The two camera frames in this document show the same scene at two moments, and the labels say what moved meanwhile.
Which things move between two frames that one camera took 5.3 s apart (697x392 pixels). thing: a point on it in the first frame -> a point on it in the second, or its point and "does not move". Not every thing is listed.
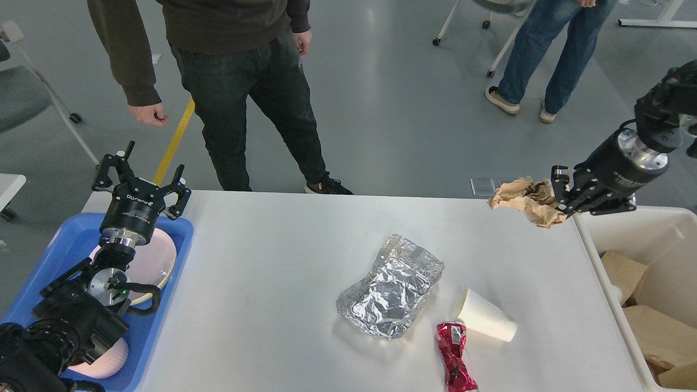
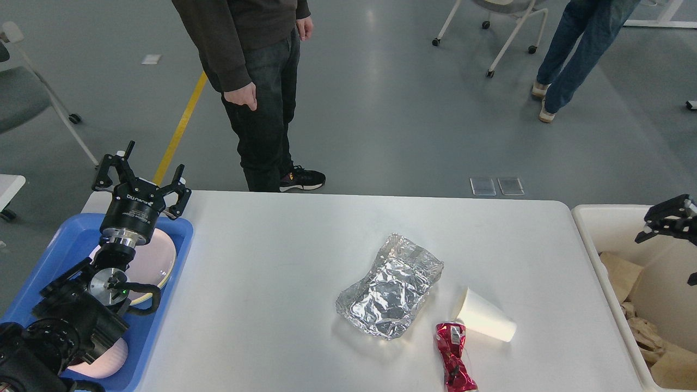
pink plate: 153,263 does not move
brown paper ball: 535,200 -> 648,340
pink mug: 109,364 does not move
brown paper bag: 623,273 does not move
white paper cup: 480,314 does not move
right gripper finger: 564,197 -> 677,217
